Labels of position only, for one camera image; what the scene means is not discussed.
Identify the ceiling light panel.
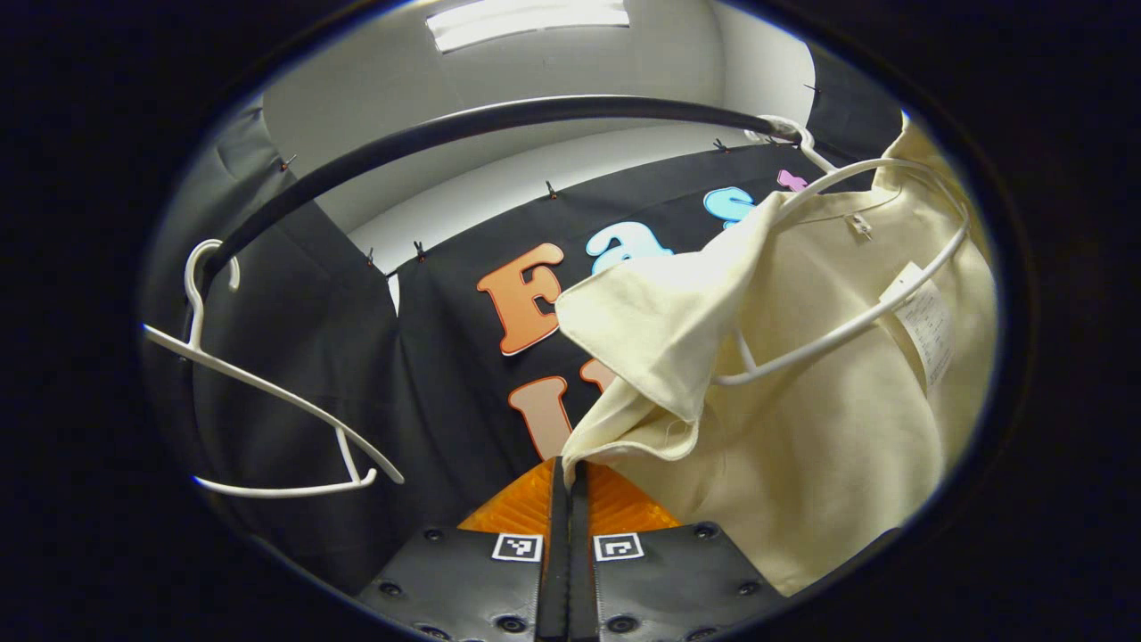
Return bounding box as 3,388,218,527
425,0,631,53

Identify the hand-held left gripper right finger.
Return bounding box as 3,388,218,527
570,459,790,642

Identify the cream collared shirt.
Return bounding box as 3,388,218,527
554,116,997,597

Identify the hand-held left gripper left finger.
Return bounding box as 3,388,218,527
357,457,571,642

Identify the black clothes rail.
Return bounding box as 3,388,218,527
183,94,803,304

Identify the white plastic clothes hanger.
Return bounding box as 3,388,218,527
713,114,971,387
143,239,406,498

